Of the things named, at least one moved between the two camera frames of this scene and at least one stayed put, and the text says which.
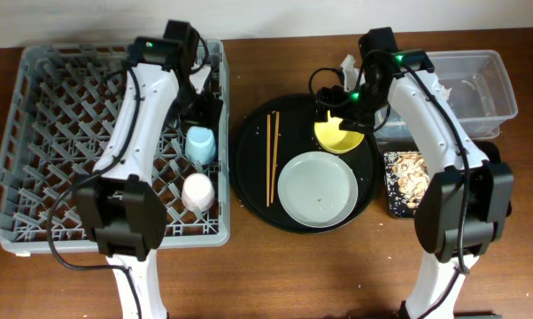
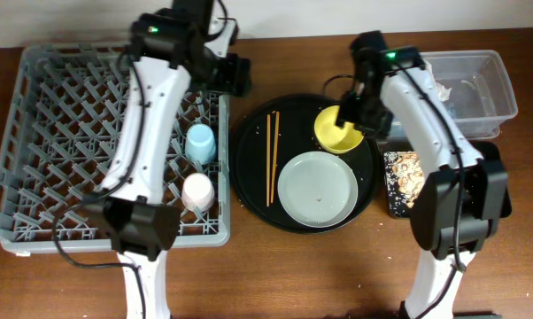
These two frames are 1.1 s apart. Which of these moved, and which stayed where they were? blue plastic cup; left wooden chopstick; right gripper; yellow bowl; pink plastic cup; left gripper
Moved: right gripper; left gripper
Stayed: yellow bowl; pink plastic cup; left wooden chopstick; blue plastic cup
